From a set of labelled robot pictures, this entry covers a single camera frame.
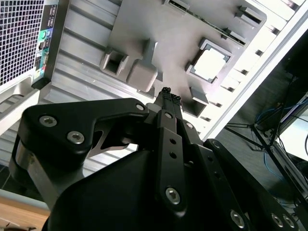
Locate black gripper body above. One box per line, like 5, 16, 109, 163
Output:
42, 150, 246, 231

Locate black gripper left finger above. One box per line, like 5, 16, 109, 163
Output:
9, 87, 191, 219

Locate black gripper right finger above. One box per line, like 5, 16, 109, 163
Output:
173, 94, 303, 231

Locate silver CPU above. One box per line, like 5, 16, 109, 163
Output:
192, 48, 229, 80

